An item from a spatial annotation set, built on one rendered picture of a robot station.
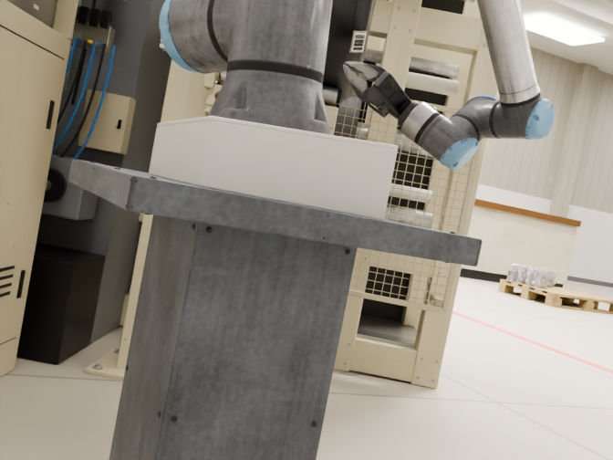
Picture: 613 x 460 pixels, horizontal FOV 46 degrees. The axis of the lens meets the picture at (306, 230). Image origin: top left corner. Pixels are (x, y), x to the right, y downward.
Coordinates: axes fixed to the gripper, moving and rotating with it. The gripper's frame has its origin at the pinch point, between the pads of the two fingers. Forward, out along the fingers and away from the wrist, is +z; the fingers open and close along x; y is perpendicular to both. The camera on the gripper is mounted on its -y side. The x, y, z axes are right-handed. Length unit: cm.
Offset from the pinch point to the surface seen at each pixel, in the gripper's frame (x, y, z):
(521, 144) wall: 274, 1041, 80
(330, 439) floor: -75, 26, -53
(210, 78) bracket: -22.9, 11.1, 32.4
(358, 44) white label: 9.0, 13.9, 6.8
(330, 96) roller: -5.2, 21.9, 6.5
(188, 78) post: -27, 20, 43
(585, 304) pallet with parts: 72, 601, -123
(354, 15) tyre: 12.9, 8.5, 10.6
